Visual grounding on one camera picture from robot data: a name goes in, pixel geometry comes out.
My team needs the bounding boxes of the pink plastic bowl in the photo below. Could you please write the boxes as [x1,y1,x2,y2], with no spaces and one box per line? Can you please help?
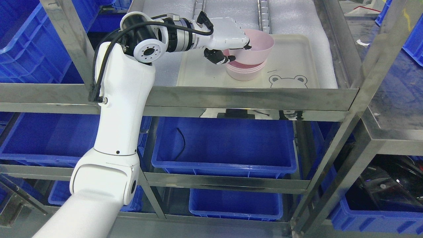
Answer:
[223,29,275,65]

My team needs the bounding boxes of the blue bin shelf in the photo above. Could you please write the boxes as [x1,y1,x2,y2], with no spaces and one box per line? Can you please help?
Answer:
[188,189,284,221]
[151,117,297,179]

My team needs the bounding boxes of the blue bin with helmet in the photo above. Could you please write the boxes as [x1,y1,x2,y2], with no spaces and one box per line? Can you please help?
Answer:
[330,155,423,235]

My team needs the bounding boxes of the white bear tray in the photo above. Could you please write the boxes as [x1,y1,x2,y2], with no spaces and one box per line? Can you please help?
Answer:
[177,34,319,89]

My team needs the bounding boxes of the steel shelf rack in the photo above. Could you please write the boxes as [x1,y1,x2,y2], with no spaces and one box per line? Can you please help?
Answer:
[0,0,423,238]

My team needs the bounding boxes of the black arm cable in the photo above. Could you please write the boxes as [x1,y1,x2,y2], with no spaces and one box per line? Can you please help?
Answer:
[88,11,214,103]

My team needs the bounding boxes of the blue bin lower left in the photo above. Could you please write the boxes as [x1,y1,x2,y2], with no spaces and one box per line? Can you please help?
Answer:
[1,113,100,168]

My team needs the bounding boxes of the blue bin bottom shelf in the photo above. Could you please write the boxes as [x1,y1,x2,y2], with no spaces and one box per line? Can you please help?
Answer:
[188,189,284,221]

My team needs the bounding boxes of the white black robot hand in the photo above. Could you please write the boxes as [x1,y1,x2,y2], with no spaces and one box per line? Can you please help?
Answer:
[191,16,251,65]

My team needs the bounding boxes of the stacked pink bowls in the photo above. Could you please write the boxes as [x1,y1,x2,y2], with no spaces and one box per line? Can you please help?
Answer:
[226,60,267,81]

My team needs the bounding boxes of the blue bin upper left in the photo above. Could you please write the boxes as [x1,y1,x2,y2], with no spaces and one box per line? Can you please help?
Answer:
[0,0,131,84]

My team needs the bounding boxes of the blue bin middle shelf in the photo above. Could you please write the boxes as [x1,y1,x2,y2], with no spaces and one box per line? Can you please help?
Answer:
[151,117,297,179]

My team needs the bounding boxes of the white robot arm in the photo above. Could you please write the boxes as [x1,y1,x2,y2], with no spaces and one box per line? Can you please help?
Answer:
[33,12,214,238]

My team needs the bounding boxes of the black helmet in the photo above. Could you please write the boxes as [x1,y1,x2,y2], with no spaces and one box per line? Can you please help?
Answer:
[346,155,423,213]

